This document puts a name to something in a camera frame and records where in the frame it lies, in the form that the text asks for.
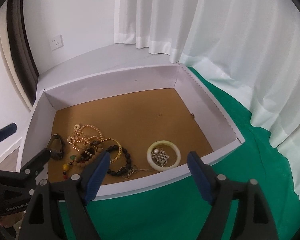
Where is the gold pendant necklace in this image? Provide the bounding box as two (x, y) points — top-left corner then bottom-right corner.
(122, 164), (154, 180)

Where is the gold bangle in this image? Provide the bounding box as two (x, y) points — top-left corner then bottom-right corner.
(97, 138), (123, 164)

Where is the cream bead necklace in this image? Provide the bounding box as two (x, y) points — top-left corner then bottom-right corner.
(66, 123), (106, 153)

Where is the white jade bangle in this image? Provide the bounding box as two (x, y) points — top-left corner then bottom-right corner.
(147, 140), (181, 172)

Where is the left hand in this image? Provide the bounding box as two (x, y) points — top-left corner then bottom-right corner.
(0, 212), (25, 228)

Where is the green embroidered tablecloth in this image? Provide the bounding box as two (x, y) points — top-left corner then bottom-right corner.
(58, 65), (300, 240)

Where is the dark leather item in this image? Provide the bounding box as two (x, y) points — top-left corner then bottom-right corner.
(47, 133), (64, 160)

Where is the pearl silver brooch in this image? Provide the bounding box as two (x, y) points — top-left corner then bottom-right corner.
(151, 148), (170, 167)

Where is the white cardboard box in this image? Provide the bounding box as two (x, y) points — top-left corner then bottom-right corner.
(17, 64), (245, 200)

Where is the white curtain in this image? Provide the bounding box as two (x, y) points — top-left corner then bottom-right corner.
(114, 0), (300, 198)

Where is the red bead bracelet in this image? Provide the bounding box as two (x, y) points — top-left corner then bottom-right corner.
(77, 147), (96, 163)

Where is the dark bead bracelet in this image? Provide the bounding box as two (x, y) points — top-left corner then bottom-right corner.
(106, 145), (133, 176)

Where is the dark door frame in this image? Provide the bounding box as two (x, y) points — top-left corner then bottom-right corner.
(6, 0), (39, 106)

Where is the white wall socket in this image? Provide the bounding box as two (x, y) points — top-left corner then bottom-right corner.
(49, 35), (63, 51)

